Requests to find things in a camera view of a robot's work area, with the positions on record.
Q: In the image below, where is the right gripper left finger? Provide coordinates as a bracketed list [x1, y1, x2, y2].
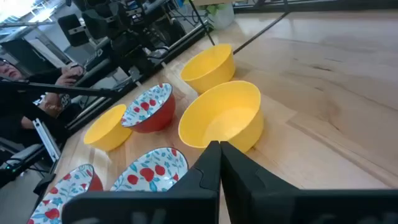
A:
[62, 141, 221, 224]

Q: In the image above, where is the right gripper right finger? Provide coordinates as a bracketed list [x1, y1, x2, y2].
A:
[220, 141, 398, 224]

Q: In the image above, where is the red floral-lined bowl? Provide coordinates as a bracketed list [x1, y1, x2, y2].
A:
[26, 163, 104, 224]
[110, 146, 190, 192]
[120, 82, 177, 134]

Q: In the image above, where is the yellow plastic bowl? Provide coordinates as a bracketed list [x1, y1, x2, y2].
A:
[83, 103, 134, 152]
[177, 80, 265, 154]
[179, 43, 236, 95]

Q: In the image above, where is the silver aluminium extrusion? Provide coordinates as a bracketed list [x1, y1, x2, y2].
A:
[32, 117, 62, 163]

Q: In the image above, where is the green plant in white pot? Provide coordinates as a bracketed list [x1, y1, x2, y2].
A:
[203, 2, 236, 31]

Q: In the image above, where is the person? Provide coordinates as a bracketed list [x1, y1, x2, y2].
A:
[0, 57, 86, 147]

